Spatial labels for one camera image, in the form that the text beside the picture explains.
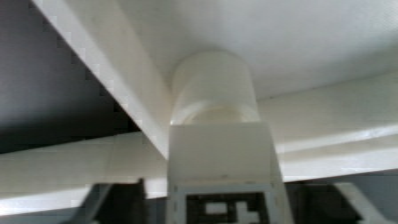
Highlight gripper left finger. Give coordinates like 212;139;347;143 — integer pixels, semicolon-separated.
73;180;148;224

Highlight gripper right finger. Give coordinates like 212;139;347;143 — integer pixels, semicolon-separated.
286;182;391;224

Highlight white table leg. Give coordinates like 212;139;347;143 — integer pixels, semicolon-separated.
167;51;293;224

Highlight white U-shaped fence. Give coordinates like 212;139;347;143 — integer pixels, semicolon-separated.
0;123;398;216

